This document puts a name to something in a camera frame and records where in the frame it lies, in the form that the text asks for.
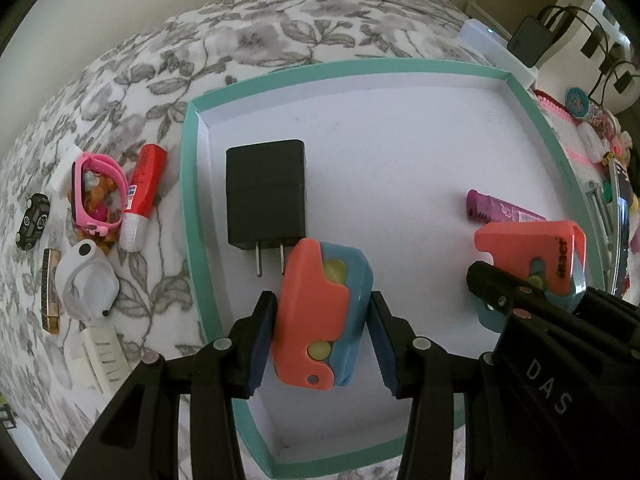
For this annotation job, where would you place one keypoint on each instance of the magenta lip balm tube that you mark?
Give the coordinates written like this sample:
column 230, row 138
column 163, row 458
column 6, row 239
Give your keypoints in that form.
column 486, row 208

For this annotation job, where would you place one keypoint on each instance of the black toy car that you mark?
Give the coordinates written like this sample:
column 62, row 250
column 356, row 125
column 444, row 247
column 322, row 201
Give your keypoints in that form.
column 34, row 220

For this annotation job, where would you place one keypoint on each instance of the black wall adapter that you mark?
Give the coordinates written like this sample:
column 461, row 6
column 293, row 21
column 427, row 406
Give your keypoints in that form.
column 530, row 40

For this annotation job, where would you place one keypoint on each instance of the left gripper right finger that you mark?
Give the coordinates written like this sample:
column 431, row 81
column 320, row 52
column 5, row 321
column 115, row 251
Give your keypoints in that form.
column 414, row 367

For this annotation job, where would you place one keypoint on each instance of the pink kids watch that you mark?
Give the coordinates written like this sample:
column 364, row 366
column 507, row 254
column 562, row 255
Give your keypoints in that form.
column 102, row 164

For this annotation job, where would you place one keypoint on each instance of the brown pup toy figure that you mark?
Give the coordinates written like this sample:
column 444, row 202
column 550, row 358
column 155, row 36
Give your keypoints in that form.
column 98, row 199

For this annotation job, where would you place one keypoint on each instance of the black power adapter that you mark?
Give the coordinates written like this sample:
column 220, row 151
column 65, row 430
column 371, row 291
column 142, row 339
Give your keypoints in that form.
column 266, row 197

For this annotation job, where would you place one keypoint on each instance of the white charger cube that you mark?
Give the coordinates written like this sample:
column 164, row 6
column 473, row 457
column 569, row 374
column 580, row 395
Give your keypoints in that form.
column 59, row 183

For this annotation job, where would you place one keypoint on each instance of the red white glue stick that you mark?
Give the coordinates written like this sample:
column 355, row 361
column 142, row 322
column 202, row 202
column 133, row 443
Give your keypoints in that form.
column 140, row 196

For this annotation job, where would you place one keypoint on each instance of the gold black patterned bar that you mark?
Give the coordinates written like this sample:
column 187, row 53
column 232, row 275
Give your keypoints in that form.
column 50, row 305

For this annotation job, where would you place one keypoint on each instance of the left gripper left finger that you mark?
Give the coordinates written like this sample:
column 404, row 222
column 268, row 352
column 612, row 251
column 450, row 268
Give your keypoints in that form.
column 136, row 436

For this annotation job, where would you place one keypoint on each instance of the white router box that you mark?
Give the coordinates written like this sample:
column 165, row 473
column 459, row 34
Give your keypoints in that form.
column 489, row 43

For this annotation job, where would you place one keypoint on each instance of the teal rimmed white tray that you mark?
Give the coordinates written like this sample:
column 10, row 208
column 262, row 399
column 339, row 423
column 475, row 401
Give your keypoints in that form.
column 391, row 148

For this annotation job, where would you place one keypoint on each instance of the colourful toy pile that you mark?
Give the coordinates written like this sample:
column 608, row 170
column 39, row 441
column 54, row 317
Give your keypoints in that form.
column 603, row 140

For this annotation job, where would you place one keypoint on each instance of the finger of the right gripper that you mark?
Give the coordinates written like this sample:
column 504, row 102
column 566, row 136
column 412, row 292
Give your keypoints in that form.
column 500, row 294

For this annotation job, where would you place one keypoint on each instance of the white hair claw clip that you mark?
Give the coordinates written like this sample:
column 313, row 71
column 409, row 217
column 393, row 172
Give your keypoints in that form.
column 95, row 359

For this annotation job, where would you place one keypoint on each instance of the grey floral blanket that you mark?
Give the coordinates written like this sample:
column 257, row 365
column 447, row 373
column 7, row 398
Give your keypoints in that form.
column 135, row 94

